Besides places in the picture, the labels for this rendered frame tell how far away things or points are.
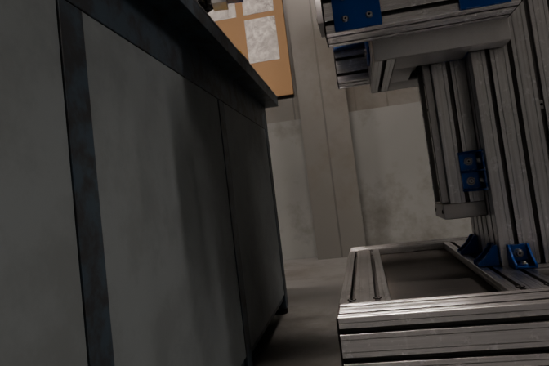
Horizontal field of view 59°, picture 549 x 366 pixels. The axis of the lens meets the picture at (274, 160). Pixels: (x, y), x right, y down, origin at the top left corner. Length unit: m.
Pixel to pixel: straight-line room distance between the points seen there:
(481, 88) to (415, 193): 2.07
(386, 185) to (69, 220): 2.71
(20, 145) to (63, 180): 0.07
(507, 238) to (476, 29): 0.43
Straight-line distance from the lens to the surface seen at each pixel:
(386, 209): 3.13
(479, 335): 0.82
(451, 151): 1.15
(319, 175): 3.02
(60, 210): 0.53
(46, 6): 0.58
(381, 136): 3.14
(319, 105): 3.06
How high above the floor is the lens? 0.43
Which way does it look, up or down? 4 degrees up
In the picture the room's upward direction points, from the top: 7 degrees counter-clockwise
